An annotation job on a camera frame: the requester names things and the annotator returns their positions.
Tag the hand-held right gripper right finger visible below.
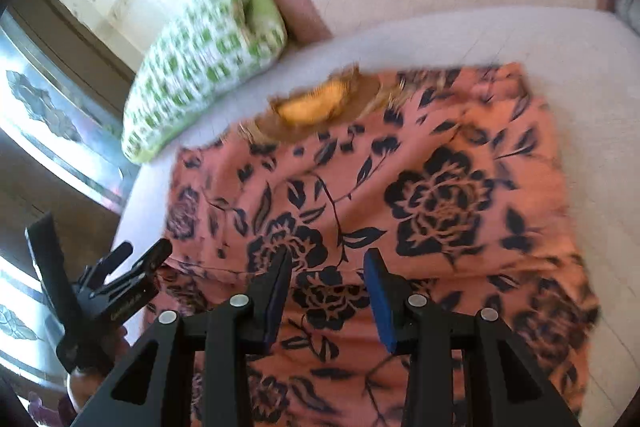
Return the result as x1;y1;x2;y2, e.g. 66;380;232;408
363;248;583;427

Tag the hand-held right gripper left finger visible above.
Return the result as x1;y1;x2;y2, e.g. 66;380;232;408
70;249;293;427

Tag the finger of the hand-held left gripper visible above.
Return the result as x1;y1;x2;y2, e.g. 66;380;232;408
80;244;133;290
102;241;173;303

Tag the orange black floral garment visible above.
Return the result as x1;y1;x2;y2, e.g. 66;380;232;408
142;62;601;427

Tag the green white patterned pillow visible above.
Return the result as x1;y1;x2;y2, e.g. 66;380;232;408
121;0;288;165

